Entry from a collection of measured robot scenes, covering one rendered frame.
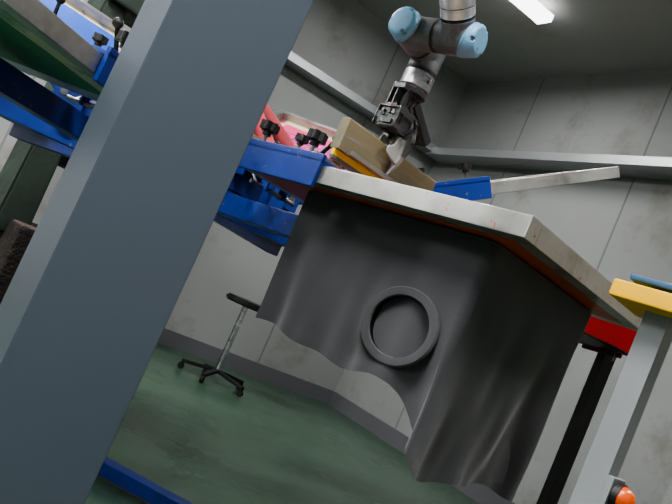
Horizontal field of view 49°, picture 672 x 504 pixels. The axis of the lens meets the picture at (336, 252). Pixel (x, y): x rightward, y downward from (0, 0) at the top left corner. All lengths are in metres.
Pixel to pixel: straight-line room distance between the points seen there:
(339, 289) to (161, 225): 0.51
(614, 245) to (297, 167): 3.68
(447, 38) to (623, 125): 3.85
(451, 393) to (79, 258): 0.66
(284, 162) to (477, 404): 0.62
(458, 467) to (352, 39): 5.13
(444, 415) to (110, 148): 0.72
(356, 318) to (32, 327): 0.62
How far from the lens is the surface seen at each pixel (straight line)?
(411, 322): 1.33
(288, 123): 3.73
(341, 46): 6.21
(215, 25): 1.07
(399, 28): 1.73
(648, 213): 4.98
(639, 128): 5.36
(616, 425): 1.21
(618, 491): 1.20
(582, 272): 1.37
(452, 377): 1.30
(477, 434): 1.44
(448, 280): 1.30
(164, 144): 1.03
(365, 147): 1.71
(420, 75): 1.80
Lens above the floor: 0.73
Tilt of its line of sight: 4 degrees up
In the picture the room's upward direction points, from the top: 24 degrees clockwise
